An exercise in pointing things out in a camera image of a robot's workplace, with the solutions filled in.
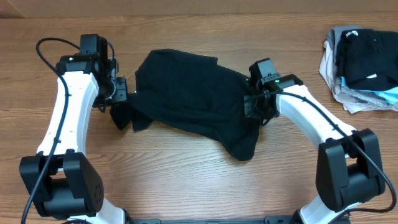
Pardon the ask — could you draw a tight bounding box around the black t-shirt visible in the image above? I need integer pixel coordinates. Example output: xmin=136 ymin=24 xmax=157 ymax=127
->
xmin=110 ymin=49 xmax=259 ymax=161

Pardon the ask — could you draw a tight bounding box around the light blue folded garment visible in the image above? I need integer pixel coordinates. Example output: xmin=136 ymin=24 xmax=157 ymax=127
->
xmin=341 ymin=77 xmax=397 ymax=105

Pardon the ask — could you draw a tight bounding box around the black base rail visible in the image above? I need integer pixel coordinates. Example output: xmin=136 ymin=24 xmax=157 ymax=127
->
xmin=126 ymin=215 xmax=302 ymax=224

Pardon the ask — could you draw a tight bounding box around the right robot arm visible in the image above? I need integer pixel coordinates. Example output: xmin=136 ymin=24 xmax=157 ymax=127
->
xmin=244 ymin=58 xmax=386 ymax=223

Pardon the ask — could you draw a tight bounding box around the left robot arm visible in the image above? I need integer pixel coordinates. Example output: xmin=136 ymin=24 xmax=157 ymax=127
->
xmin=19 ymin=34 xmax=131 ymax=224

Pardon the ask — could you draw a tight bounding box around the grey folded garment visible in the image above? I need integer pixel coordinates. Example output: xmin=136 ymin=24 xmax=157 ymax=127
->
xmin=326 ymin=25 xmax=362 ymax=60

